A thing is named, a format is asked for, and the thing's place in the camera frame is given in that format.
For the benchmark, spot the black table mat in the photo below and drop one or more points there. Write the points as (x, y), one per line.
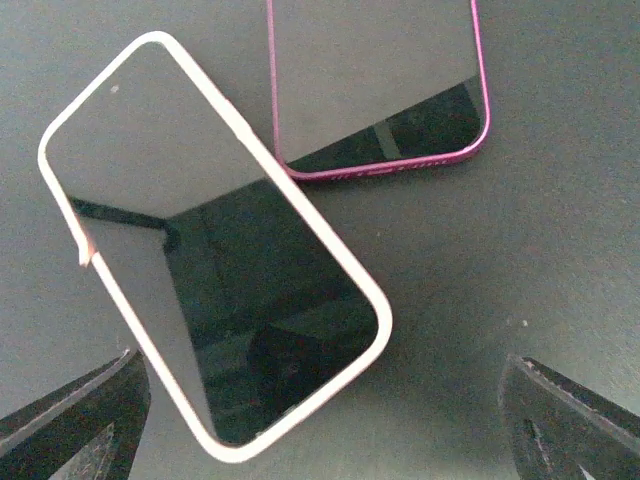
(530, 247)

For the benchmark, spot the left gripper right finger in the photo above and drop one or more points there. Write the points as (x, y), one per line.
(559, 429)

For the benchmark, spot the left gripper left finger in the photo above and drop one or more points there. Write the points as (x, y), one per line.
(89, 428)

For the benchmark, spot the magenta bare phone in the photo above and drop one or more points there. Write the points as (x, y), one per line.
(365, 88)

